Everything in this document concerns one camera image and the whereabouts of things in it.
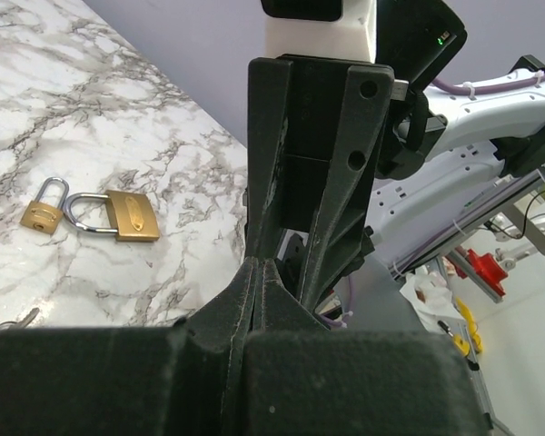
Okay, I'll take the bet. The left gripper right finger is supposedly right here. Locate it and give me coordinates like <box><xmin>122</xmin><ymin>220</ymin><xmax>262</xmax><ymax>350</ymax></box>
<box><xmin>226</xmin><ymin>258</ymin><xmax>490</xmax><ymax>435</ymax></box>

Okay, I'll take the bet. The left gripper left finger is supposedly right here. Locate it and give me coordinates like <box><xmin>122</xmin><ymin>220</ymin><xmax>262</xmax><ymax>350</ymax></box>
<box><xmin>0</xmin><ymin>258</ymin><xmax>259</xmax><ymax>435</ymax></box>

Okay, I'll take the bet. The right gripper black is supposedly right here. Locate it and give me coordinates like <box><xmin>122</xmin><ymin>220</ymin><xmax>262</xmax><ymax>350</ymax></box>
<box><xmin>246</xmin><ymin>54</ymin><xmax>393</xmax><ymax>312</ymax></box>

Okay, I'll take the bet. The small brass padlock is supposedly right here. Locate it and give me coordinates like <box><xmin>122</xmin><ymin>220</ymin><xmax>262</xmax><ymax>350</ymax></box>
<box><xmin>20</xmin><ymin>176</ymin><xmax>69</xmax><ymax>235</ymax></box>

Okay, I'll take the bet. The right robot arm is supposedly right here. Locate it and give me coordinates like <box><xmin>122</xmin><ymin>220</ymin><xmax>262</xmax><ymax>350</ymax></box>
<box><xmin>246</xmin><ymin>1</ymin><xmax>545</xmax><ymax>310</ymax></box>

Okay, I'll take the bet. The small loose key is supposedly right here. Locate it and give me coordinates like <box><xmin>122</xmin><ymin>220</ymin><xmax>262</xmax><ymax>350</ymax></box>
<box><xmin>0</xmin><ymin>308</ymin><xmax>40</xmax><ymax>331</ymax></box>

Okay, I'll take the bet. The large brass padlock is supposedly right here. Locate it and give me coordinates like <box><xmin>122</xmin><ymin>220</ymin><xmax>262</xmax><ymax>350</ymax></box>
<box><xmin>62</xmin><ymin>190</ymin><xmax>160</xmax><ymax>243</ymax></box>

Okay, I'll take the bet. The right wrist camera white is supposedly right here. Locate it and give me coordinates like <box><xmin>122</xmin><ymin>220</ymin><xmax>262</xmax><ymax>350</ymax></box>
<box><xmin>262</xmin><ymin>1</ymin><xmax>377</xmax><ymax>63</ymax></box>

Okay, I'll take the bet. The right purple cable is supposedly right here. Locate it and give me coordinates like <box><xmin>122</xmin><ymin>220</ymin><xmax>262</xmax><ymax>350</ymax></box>
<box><xmin>431</xmin><ymin>70</ymin><xmax>545</xmax><ymax>97</ymax></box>

